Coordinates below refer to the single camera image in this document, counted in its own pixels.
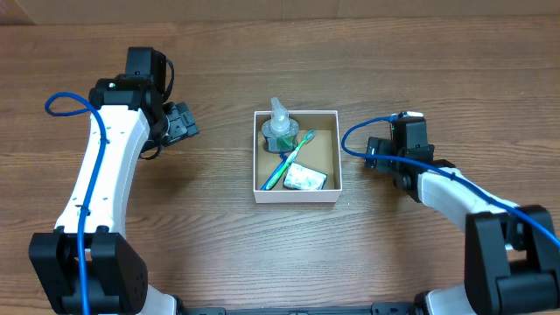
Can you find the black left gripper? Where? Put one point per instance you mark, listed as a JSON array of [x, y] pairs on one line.
[[182, 124]]

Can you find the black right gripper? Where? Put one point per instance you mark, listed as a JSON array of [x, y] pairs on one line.
[[376, 153]]

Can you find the green toothbrush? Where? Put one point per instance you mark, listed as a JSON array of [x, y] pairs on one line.
[[306, 139]]

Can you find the green soap packet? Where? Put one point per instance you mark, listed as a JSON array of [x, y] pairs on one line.
[[299, 177]]

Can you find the blue disposable razor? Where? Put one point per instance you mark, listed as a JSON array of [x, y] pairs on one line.
[[280, 165]]

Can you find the clear soap pump bottle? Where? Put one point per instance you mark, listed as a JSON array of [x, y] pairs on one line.
[[280, 131]]

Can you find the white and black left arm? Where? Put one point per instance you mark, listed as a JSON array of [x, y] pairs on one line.
[[85, 264]]

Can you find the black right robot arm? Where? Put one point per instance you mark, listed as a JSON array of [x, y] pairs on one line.
[[511, 251]]

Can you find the white cardboard box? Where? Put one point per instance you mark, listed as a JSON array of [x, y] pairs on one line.
[[322, 154]]

